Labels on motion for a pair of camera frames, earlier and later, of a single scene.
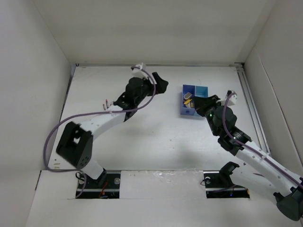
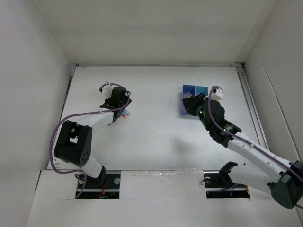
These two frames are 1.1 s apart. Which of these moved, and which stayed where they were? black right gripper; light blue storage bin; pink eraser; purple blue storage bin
Moved: black right gripper
Stayed: light blue storage bin; purple blue storage bin; pink eraser
